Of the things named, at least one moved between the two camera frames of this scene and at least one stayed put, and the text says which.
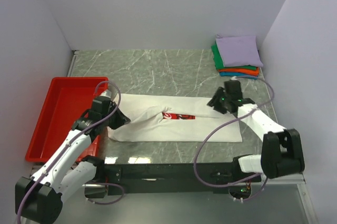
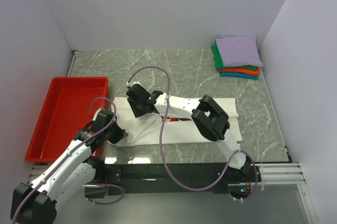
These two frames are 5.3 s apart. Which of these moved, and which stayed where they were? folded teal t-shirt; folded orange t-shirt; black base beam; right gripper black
Moved: right gripper black
Stayed: black base beam; folded teal t-shirt; folded orange t-shirt
